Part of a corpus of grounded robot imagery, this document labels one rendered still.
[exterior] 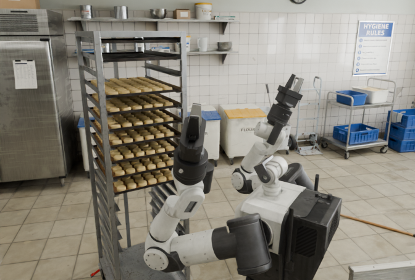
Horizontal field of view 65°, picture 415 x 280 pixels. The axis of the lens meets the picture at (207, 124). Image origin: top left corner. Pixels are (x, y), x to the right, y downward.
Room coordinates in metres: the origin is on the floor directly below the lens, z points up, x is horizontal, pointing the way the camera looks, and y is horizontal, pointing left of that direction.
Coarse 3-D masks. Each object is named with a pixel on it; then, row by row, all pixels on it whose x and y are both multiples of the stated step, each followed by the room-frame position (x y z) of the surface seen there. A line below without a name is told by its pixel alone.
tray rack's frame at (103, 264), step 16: (80, 32) 1.93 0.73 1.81; (112, 32) 1.63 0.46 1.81; (128, 32) 1.67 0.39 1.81; (144, 32) 1.71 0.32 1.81; (160, 32) 1.75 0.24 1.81; (176, 32) 1.79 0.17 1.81; (80, 48) 2.13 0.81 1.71; (112, 48) 2.25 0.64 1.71; (144, 48) 2.36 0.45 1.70; (80, 64) 2.13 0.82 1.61; (80, 80) 2.12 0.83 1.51; (96, 208) 2.13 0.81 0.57; (96, 224) 2.12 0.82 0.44; (128, 224) 2.26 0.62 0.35; (128, 240) 2.25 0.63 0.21; (128, 256) 2.15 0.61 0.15; (128, 272) 1.97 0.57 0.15; (144, 272) 1.97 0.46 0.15; (160, 272) 1.97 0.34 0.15; (176, 272) 1.97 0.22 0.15
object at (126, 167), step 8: (136, 160) 1.85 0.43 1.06; (144, 160) 1.85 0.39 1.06; (152, 160) 1.88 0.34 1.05; (160, 160) 1.85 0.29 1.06; (168, 160) 1.86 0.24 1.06; (112, 168) 1.76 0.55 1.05; (120, 168) 1.73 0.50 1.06; (128, 168) 1.73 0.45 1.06; (136, 168) 1.73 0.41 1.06; (144, 168) 1.73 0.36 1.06; (152, 168) 1.75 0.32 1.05
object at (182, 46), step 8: (184, 32) 1.81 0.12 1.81; (184, 40) 1.81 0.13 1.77; (184, 48) 1.81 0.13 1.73; (184, 56) 1.81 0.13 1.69; (184, 64) 1.81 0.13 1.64; (184, 72) 1.81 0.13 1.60; (184, 80) 1.81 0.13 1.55; (184, 88) 1.81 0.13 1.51; (184, 96) 1.81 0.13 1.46; (184, 104) 1.81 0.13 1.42; (184, 112) 1.81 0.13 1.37; (184, 224) 1.81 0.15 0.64
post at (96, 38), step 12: (96, 36) 1.59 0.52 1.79; (96, 48) 1.59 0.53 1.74; (96, 60) 1.59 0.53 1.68; (96, 72) 1.59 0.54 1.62; (108, 132) 1.60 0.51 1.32; (108, 144) 1.60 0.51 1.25; (108, 156) 1.60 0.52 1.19; (108, 168) 1.59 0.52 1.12; (108, 180) 1.59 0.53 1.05; (108, 192) 1.59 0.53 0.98; (108, 204) 1.60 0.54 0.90; (120, 276) 1.60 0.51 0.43
